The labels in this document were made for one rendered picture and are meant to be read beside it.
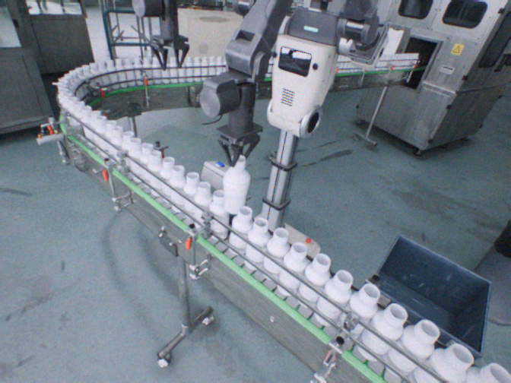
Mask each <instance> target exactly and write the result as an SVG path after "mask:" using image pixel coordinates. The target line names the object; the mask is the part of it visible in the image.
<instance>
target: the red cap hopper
mask: <svg viewBox="0 0 511 383"><path fill-rule="evenodd" d="M103 2H104V7H105V10H107V9H109V7H108V3H107V2H106V0H99V3H100V11H101V15H102V20H103V13H104V9H103ZM140 18H141V38H142V39H143V43H142V44H150V43H151V42H153V41H152V40H151V35H153V34H152V26H151V18H150V17H148V31H149V39H150V40H149V39H148V38H147V37H146V36H145V29H144V18H143V17H140ZM106 19H107V24H108V28H109V37H110V42H111V43H113V44H139V43H131V42H117V41H118V39H139V38H138V36H121V35H123V34H124V32H125V31H124V30H122V32H121V33H120V34H119V35H118V36H113V31H114V30H115V29H116V28H117V27H118V25H117V24H116V25H115V27H114V28H113V29H112V24H111V20H110V13H109V14H107V16H106ZM103 27H104V32H105V36H106V31H105V26H104V22H103ZM114 39H115V40H114ZM146 41H147V43H146ZM106 44H107V48H108V49H106V50H107V51H109V47H108V42H107V38H106ZM112 51H113V57H118V55H117V54H116V47H115V46H112ZM149 56H150V57H156V55H155V54H154V52H153V50H152V49H151V55H149Z"/></svg>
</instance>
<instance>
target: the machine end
mask: <svg viewBox="0 0 511 383"><path fill-rule="evenodd" d="M386 27H387V31H389V27H397V28H400V29H403V30H405V32H404V35H403V37H402V39H401V42H400V44H399V47H398V50H397V52H396V54H416V53H417V54H419V56H418V58H420V57H421V56H422V57H424V56H426V57H431V59H430V60H425V61H423V60H420V62H419V63H421V62H424V63H426V62H429V63H428V64H419V65H422V66H427V68H426V70H425V72H424V75H423V77H422V78H421V82H420V83H415V84H402V85H394V86H393V87H388V88H387V90H386V93H385V96H384V97H383V100H382V103H381V105H380V108H379V111H378V113H377V115H376V118H375V121H374V123H373V125H375V126H376V127H378V128H381V129H382V130H384V131H387V132H388V133H390V134H392V135H394V136H396V137H397V138H400V139H402V140H403V141H406V142H408V143H409V144H412V145H414V146H415V147H418V149H419V151H418V152H417V151H415V152H413V155H415V156H418V157H422V156H423V154H422V153H420V152H421V150H426V149H430V148H432V147H436V146H440V147H442V148H447V146H446V145H445V143H448V142H451V141H455V140H458V139H462V140H463V141H468V139H467V138H466V137H468V136H470V135H474V134H475V133H477V132H478V129H479V128H482V126H483V122H484V120H485V119H486V118H487V116H488V114H489V113H490V111H491V110H492V108H493V107H494V105H495V103H496V102H497V101H498V99H500V98H501V97H502V95H501V94H502V92H503V91H504V90H505V89H510V88H511V85H509V84H508V83H509V82H510V80H511V0H395V1H394V4H393V6H392V10H391V13H390V15H389V19H388V21H387V24H386ZM383 88H384V87H373V88H366V89H364V91H363V94H362V97H361V99H360V103H359V105H357V107H356V108H357V112H356V116H357V117H358V118H360V121H359V122H356V124H357V125H363V123H362V122H361V120H364V121H366V122H369V123H370V121H371V118H372V117H373V114H374V111H375V108H376V105H377V103H378V101H379V98H380V95H381V93H382V89H383Z"/></svg>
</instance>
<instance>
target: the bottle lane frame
mask: <svg viewBox="0 0 511 383"><path fill-rule="evenodd" d="M71 142H72V143H73V144H74V145H75V147H76V148H77V149H79V151H80V152H81V154H82V157H83V159H85V160H86V161H87V162H86V163H84V165H85V167H86V170H87V171H85V170H84V169H82V168H81V167H80V169H81V171H83V172H84V173H85V174H86V175H87V176H89V177H90V178H91V179H92V180H93V181H95V182H96V183H97V184H98V185H99V186H100V187H101V188H102V189H103V190H104V191H105V192H107V193H108V194H109V195H110V196H111V197H112V196H113V194H112V191H111V188H110V182H109V179H108V181H105V179H104V176H103V173H102V172H101V173H98V174H96V173H95V170H98V169H101V168H103V163H104V160H103V159H102V158H101V157H99V156H97V154H96V153H94V152H93V151H92V150H90V149H89V148H88V147H86V146H85V145H84V143H81V142H80V141H79V140H78V139H76V138H74V137H71ZM113 171H114V172H113V173H112V174H113V179H114V182H115V187H116V192H117V196H118V197H119V198H121V197H123V196H125V195H127V194H128V193H127V191H126V187H127V188H129V190H130V194H131V195H129V196H127V197H125V198H123V199H121V202H120V204H121V205H122V206H124V205H126V204H128V203H129V197H130V198H132V204H130V205H129V206H126V207H125V209H126V210H127V211H128V212H129V213H131V214H132V215H133V216H134V217H135V218H137V219H138V220H139V221H140V222H141V223H143V224H144V225H145V226H146V227H147V228H148V229H149V230H150V231H151V232H152V233H153V234H155V235H156V236H157V237H158V238H160V237H159V232H158V230H160V229H161V230H163V231H165V232H166V233H167V234H169V235H170V236H171V237H172V238H173V239H174V241H175V243H176V250H177V254H178V255H179V256H180V257H181V258H182V259H183V260H184V261H186V262H187V263H188V264H189V265H190V264H191V261H190V249H189V250H187V248H186V242H184V243H182V244H181V245H180V244H179V243H178V241H179V240H181V239H182V238H183V237H185V236H186V229H188V228H189V227H188V226H187V225H186V224H185V223H184V222H183V221H184V220H180V219H179V218H177V217H176V214H175V215H173V214H172V213H170V212H169V209H168V210H167V209H166V208H165V207H163V206H162V204H159V203H158V202H157V201H156V199H153V198H152V197H151V196H149V194H146V193H145V192H144V191H143V190H144V189H140V188H139V187H138V186H137V185H135V184H134V183H133V182H132V180H131V181H130V180H128V179H127V178H126V176H124V175H122V174H121V172H118V171H117V170H116V168H113ZM215 246H216V244H215V245H212V244H211V243H210V242H208V241H207V239H204V238H203V237H201V236H200V235H199V234H198V240H196V241H195V258H196V264H197V265H199V264H201V263H202V262H203V261H204V260H205V259H207V258H206V252H208V253H209V254H210V255H211V260H210V261H208V262H209V263H210V264H211V266H210V270H209V269H207V270H206V271H205V272H204V273H203V274H201V275H202V276H203V277H204V278H205V279H206V280H207V281H208V282H210V283H211V284H212V285H213V286H214V287H216V288H217V289H218V290H219V291H220V292H221V293H223V294H224V295H225V296H226V297H227V298H228V299H229V300H230V301H231V302H232V303H234V304H235V305H236V306H237V307H238V308H239V309H241V310H242V311H243V312H244V313H245V314H247V315H248V316H249V317H250V318H251V319H252V320H253V321H254V322H255V323H256V324H258V325H259V326H260V327H261V328H262V329H263V330H265V331H266V332H267V333H268V334H269V335H271V336H272V337H273V338H274V339H275V340H276V341H277V342H279V344H280V345H282V346H283V347H284V348H285V349H286V350H287V351H289V352H290V353H291V354H292V355H293V356H295V357H296V358H297V359H298V360H299V361H300V362H302V364H304V365H305V367H307V368H308V369H309V370H310V371H311V372H313V373H314V374H315V373H316V371H317V369H318V368H319V366H320V364H321V363H322V361H323V360H324V358H325V356H326V354H327V352H328V350H326V349H325V347H326V345H327V343H328V342H329V340H330V336H328V335H327V334H326V333H325V332H324V331H323V330H324V328H325V325H324V326H323V327H321V328H318V327H316V326H315V325H314V324H313V323H312V322H311V321H310V319H311V318H312V315H311V316H309V317H308V318H305V317H304V316H303V315H301V314H300V313H299V312H298V311H297V310H298V308H299V307H300V306H297V307H296V308H295V309H294V308H292V307H291V306H290V305H288V304H287V303H286V299H287V297H286V298H284V299H281V298H280V297H279V296H277V295H276V294H275V290H276V288H275V289H273V290H270V289H268V288H267V287H266V286H264V285H263V283H264V282H265V280H263V281H262V282H259V281H258V280H257V279H255V278H254V277H253V274H254V273H255V272H253V273H252V274H249V273H248V272H246V271H245V270H243V266H244V265H245V264H244V265H242V266H241V267H240V266H239V265H238V264H236V263H235V262H234V261H233V260H234V258H235V257H234V258H232V259H230V258H228V257H227V256H226V255H225V254H224V253H225V251H226V250H225V251H223V252H221V251H219V250H218V249H217V248H215ZM352 350H353V347H352V348H350V349H349V350H345V351H344V353H343V355H342V356H341V358H340V359H341V362H340V363H339V364H338V366H336V365H335V367H336V369H335V371H334V372H333V373H331V372H330V373H329V374H328V375H327V377H326V379H327V380H328V381H327V382H326V383H388V382H387V381H386V380H385V379H384V378H383V377H384V372H385V371H384V370H383V372H382V373H381V375H378V374H377V373H376V372H374V371H373V370H372V369H371V368H370V367H368V366H367V363H368V359H366V361H365V362H361V361H360V360H359V359H358V358H357V357H356V356H354V355H353V354H352Z"/></svg>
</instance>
